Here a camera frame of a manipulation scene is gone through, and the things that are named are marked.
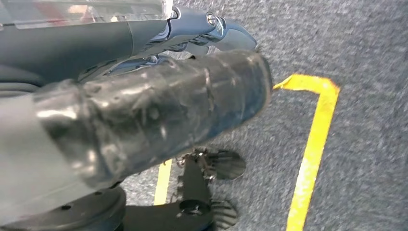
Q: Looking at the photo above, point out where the black robot foot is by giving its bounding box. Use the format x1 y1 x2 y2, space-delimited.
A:
124 148 247 231

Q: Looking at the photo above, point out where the yellow floor tape square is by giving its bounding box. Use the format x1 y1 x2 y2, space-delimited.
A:
153 74 340 231

